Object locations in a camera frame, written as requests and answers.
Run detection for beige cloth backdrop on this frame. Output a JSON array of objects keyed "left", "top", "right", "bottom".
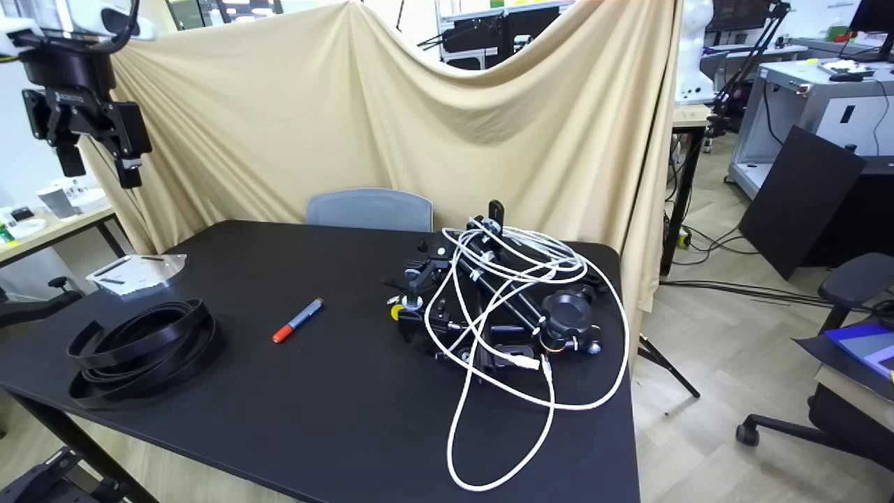
[{"left": 81, "top": 0, "right": 683, "bottom": 315}]

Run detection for black flat panel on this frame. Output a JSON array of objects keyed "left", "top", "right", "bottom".
[{"left": 742, "top": 126, "right": 864, "bottom": 276}]

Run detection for black office chair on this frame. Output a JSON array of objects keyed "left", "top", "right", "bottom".
[{"left": 735, "top": 251, "right": 894, "bottom": 469}]

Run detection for blue marker with red cap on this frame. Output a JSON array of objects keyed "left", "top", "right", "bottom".
[{"left": 271, "top": 298, "right": 325, "bottom": 344}]

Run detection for white cable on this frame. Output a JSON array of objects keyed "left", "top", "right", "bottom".
[{"left": 422, "top": 216, "right": 634, "bottom": 495}]

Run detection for grey chair backrest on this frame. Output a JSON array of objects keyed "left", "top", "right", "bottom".
[{"left": 308, "top": 191, "right": 437, "bottom": 231}]

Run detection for coiled black belt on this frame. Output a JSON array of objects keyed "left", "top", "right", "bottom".
[{"left": 68, "top": 302, "right": 225, "bottom": 407}]

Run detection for grey workbench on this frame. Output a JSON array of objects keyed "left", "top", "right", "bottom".
[{"left": 728, "top": 58, "right": 894, "bottom": 198}]

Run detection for black robot base clamp assembly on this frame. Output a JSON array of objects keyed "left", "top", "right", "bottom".
[{"left": 385, "top": 202, "right": 606, "bottom": 371}]

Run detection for black camera on mount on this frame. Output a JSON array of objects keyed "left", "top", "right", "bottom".
[{"left": 3, "top": 0, "right": 151, "bottom": 186}]

